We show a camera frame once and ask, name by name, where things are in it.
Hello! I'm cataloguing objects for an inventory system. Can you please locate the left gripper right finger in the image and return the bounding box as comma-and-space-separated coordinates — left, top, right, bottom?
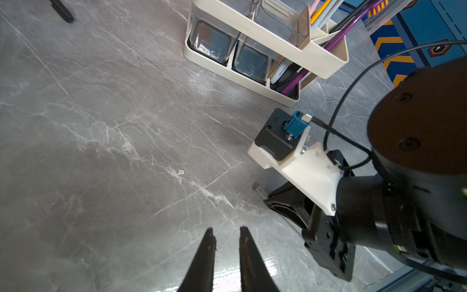
239, 226, 279, 292

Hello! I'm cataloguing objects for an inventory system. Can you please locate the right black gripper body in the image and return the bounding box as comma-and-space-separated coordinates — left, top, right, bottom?
302, 175, 416, 281

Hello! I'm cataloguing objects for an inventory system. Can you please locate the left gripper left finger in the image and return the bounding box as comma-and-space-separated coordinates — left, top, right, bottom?
178, 228, 216, 292

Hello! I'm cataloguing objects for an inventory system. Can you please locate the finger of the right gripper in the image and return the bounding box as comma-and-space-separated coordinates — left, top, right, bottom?
264, 182, 314, 230

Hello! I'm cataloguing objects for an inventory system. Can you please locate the black toothbrush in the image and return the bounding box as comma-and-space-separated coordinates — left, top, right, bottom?
271, 0, 372, 91

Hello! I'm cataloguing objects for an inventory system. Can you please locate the grey white toothbrush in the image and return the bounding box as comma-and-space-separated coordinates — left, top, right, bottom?
271, 1, 343, 85

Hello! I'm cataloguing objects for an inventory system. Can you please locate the white toothbrush holder organizer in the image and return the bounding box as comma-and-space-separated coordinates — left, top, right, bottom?
183, 1, 349, 107

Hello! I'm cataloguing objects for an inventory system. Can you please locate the yellow toothbrush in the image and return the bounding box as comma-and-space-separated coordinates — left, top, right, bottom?
310, 0, 331, 24

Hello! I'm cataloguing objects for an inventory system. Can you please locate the pink toothbrush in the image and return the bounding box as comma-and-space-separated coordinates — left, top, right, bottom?
310, 0, 320, 15

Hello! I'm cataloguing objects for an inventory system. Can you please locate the purple toothbrush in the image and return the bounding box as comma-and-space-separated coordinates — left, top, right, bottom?
280, 1, 389, 96

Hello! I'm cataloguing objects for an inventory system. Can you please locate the light blue toothbrush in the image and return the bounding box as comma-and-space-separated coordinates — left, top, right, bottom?
364, 0, 412, 34

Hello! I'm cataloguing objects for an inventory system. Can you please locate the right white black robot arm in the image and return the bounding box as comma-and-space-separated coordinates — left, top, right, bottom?
265, 58, 467, 285

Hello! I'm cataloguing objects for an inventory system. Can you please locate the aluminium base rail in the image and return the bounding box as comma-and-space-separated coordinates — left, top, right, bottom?
364, 267, 467, 292

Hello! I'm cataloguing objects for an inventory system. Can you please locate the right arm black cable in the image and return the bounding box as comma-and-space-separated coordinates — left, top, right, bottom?
309, 39, 467, 172

